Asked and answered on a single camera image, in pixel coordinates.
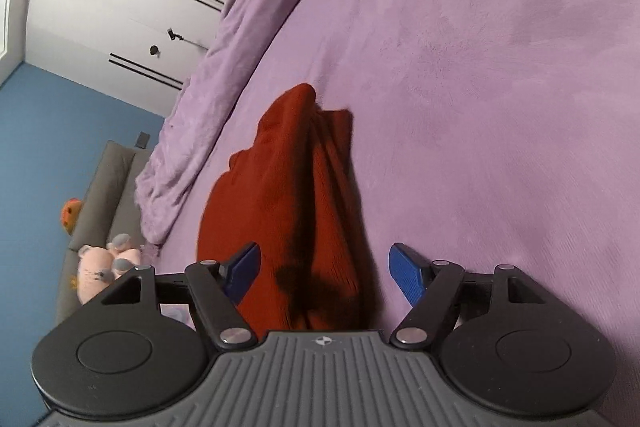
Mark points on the pink plush pig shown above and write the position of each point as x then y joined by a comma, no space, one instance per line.
97,272

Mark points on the rust red knit garment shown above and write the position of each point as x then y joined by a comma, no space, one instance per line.
280,207

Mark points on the grey wall socket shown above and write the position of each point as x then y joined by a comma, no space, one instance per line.
143,140

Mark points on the grey upholstered headboard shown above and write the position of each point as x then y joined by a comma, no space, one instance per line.
105,197

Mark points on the purple bed sheet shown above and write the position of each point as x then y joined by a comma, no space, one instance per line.
475,107

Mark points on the orange plush toy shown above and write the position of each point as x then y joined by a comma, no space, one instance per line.
71,214

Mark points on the black wardrobe knob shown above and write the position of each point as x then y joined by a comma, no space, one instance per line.
153,51

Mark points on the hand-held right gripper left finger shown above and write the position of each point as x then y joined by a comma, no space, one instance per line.
242,273

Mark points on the purple plush duvet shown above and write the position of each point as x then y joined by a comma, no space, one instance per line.
225,72

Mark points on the black wardrobe hook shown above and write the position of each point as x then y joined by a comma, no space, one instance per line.
172,33

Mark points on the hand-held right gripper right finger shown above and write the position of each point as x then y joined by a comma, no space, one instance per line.
407,276

